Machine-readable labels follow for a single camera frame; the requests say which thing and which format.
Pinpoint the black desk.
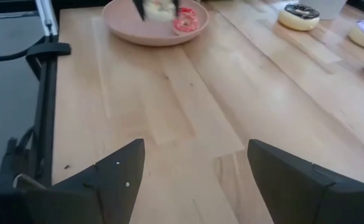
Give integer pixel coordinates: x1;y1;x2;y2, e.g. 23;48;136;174
0;0;38;15

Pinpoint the small red-iced donut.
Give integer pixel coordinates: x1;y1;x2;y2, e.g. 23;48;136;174
178;6;198;18

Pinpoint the small pink-iced donut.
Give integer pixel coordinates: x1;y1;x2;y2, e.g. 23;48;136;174
172;14;200;34

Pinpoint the pale pink plate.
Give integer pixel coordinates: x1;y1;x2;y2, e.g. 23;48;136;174
101;0;210;47

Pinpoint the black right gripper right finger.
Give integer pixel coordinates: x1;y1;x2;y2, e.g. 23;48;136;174
246;138;364;224

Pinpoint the black metal table frame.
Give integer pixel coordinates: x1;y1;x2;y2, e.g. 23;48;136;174
29;34;60;187

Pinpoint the white plant pot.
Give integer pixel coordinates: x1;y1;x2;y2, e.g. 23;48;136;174
298;0;348;21

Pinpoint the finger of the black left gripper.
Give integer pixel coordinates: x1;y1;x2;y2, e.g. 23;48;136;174
172;0;182;17
131;0;149;22

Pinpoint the small white-iced donut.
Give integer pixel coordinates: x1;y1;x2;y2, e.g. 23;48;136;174
143;0;178;22

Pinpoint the silver aluminium bar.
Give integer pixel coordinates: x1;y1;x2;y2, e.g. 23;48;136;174
34;0;59;37

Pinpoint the black frame bracket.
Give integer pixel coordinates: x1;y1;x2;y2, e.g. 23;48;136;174
25;41;73;63

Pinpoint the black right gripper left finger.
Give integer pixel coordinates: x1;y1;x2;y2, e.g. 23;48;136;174
21;138;146;224

